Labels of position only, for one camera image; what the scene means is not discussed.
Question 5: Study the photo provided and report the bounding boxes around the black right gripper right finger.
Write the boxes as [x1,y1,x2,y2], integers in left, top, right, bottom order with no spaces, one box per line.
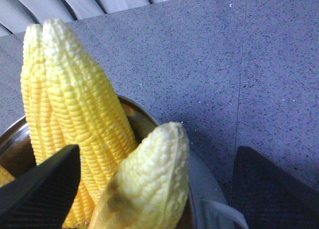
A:
[232,146,319,229]

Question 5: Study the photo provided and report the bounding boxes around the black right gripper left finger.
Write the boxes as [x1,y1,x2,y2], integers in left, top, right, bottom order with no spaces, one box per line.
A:
[0,145,81,229]

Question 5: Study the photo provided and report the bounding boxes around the yellow corn cob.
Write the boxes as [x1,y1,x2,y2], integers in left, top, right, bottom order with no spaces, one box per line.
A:
[89,122,189,229]
[20,24,94,229]
[41,18,138,207]
[0,166,15,187]

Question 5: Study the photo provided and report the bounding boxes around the grey-green electric cooking pot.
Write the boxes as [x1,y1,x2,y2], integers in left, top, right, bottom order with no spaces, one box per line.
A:
[0,94,250,229]

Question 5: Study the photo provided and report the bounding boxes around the grey pleated curtain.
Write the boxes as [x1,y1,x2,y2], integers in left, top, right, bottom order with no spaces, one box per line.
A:
[0,0,172,36]

